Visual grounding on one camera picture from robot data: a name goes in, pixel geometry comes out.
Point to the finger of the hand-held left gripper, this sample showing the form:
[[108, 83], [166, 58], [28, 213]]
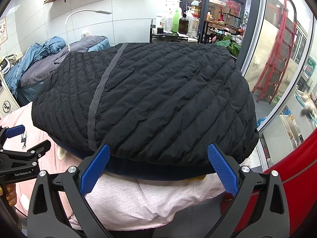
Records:
[[37, 147], [15, 131]]

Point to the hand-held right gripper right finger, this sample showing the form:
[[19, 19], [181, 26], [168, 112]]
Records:
[[224, 168]]

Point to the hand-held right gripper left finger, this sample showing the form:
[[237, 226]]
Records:
[[95, 168]]

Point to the black quilted jacket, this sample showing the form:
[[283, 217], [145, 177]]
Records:
[[161, 91]]

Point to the person's left hand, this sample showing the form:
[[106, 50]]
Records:
[[10, 194]]

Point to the pink bed blanket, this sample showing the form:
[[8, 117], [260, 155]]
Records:
[[17, 115]]

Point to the cream cloth piece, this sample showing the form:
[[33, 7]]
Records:
[[61, 153]]

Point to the white cart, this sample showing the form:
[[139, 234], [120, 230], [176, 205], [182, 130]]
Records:
[[8, 96]]

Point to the navy blue cloth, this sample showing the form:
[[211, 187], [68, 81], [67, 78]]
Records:
[[148, 172]]

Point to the blue basket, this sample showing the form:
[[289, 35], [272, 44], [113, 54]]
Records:
[[261, 122]]

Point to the red glossy panel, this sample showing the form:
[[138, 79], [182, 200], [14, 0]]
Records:
[[284, 158]]

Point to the white screen device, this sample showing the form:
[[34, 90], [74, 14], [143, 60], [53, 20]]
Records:
[[4, 64]]

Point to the light blue duvet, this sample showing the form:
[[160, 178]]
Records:
[[32, 54]]

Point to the fluffy cat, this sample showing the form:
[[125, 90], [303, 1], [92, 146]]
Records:
[[308, 104]]

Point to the green potted plant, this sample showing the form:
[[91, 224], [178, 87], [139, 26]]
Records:
[[229, 43]]

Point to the red step ladder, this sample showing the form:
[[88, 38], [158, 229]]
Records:
[[279, 52]]

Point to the white arched lamp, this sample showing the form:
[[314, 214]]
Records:
[[74, 14]]

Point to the wooden console table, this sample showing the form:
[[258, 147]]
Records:
[[223, 28]]

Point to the black trolley rack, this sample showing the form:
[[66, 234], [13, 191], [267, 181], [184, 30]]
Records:
[[171, 36]]

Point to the clear plastic bottle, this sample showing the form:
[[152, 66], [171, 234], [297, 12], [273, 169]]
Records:
[[194, 26]]

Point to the brown glass bottle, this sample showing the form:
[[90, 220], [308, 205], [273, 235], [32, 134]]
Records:
[[183, 24]]

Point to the red vase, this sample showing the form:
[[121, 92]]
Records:
[[221, 17]]

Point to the black jar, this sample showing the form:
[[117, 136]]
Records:
[[160, 30]]

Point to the green bottle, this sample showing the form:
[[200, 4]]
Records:
[[175, 21]]

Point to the white pump bottle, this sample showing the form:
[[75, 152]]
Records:
[[169, 19]]

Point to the wall poster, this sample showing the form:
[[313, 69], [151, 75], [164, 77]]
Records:
[[2, 31]]

